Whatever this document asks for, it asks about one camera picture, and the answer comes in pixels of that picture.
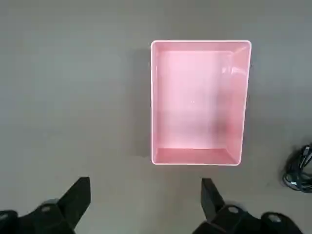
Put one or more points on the pink plastic box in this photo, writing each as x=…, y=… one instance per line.
x=195, y=97

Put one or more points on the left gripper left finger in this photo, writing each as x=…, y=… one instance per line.
x=70, y=202

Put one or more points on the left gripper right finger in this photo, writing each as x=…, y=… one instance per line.
x=212, y=202

